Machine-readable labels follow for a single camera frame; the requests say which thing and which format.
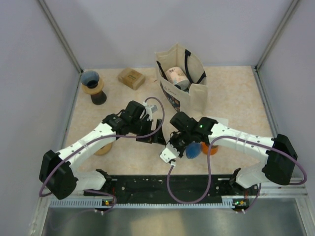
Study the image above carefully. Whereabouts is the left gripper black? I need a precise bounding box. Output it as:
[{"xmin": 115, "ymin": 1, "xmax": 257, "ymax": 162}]
[{"xmin": 130, "ymin": 118, "xmax": 165, "ymax": 146}]

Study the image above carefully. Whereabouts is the wooden dripper stand brown collar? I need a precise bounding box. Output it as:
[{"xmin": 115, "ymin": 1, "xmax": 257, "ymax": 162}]
[{"xmin": 81, "ymin": 79, "xmax": 107, "ymax": 105}]

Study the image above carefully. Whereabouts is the blue glass dripper cone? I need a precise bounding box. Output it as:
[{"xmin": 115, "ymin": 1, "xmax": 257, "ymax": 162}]
[
  {"xmin": 80, "ymin": 70, "xmax": 99, "ymax": 89},
  {"xmin": 185, "ymin": 143, "xmax": 202, "ymax": 159}
]

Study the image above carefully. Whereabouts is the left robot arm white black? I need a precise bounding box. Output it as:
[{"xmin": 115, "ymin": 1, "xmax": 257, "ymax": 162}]
[{"xmin": 39, "ymin": 101, "xmax": 157, "ymax": 200}]

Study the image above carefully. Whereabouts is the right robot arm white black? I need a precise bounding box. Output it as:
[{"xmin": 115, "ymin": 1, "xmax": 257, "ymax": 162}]
[{"xmin": 160, "ymin": 112, "xmax": 297, "ymax": 195}]

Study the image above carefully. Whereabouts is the orange glass dripper cone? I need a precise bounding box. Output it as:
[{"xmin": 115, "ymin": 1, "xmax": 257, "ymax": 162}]
[{"xmin": 201, "ymin": 142, "xmax": 219, "ymax": 155}]

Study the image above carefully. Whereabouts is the kitchen cleaning pads pack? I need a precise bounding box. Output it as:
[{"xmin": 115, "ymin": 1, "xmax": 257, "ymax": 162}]
[{"xmin": 117, "ymin": 67, "xmax": 145, "ymax": 90}]

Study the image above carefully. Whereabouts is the pink patterned paper roll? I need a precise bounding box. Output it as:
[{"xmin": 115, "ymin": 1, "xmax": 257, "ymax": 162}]
[{"xmin": 165, "ymin": 67, "xmax": 190, "ymax": 90}]

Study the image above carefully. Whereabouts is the cream tote bag floral print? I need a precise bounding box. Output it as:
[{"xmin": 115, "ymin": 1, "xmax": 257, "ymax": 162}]
[{"xmin": 155, "ymin": 43, "xmax": 208, "ymax": 114}]

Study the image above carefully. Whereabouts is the white paper sheet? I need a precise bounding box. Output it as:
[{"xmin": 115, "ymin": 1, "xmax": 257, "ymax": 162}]
[{"xmin": 214, "ymin": 117, "xmax": 229, "ymax": 126}]

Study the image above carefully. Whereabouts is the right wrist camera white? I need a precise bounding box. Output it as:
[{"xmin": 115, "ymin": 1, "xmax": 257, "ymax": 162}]
[{"xmin": 159, "ymin": 143, "xmax": 180, "ymax": 166}]

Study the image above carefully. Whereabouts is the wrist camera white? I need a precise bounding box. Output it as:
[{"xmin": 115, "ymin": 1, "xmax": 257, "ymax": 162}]
[
  {"xmin": 159, "ymin": 143, "xmax": 180, "ymax": 166},
  {"xmin": 142, "ymin": 102, "xmax": 158, "ymax": 116}
]

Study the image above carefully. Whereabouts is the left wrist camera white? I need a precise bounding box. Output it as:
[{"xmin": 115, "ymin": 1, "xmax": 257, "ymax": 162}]
[{"xmin": 142, "ymin": 102, "xmax": 158, "ymax": 116}]

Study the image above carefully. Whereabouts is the grey cable duct strip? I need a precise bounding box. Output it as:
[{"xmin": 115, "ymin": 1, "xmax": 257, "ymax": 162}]
[{"xmin": 50, "ymin": 196, "xmax": 249, "ymax": 209}]

